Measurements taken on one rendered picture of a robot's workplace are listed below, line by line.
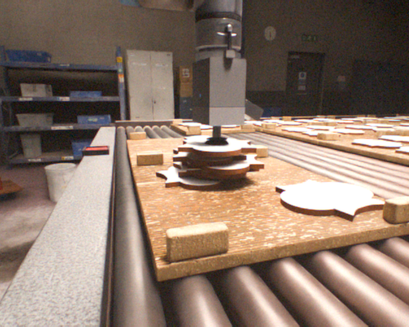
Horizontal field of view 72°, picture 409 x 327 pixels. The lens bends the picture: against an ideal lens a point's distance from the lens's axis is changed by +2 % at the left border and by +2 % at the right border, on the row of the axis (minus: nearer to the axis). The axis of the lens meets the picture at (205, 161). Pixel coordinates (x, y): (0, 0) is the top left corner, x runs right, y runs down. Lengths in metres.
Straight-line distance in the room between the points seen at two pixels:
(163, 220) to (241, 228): 0.09
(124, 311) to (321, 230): 0.22
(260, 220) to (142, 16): 5.73
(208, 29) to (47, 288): 0.39
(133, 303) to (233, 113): 0.31
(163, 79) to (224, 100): 4.86
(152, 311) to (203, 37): 0.38
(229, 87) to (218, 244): 0.26
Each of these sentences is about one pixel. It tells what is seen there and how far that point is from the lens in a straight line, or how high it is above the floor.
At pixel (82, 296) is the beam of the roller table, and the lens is 0.29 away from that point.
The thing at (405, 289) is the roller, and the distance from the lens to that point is 0.34.
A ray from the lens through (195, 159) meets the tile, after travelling 0.46.
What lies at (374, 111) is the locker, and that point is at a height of 0.77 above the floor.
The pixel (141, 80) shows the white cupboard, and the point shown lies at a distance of 5.23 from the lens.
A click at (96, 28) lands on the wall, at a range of 5.86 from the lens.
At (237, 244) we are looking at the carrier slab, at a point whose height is 0.94.
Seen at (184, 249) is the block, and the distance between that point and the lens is 0.27.
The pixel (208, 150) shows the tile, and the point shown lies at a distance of 0.43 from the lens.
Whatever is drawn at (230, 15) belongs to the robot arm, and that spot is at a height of 1.20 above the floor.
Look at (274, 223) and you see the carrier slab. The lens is 0.35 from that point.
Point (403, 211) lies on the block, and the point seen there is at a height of 0.95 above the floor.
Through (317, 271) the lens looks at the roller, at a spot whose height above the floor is 0.91.
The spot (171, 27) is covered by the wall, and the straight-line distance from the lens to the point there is 6.03.
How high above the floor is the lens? 1.08
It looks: 13 degrees down
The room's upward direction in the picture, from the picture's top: straight up
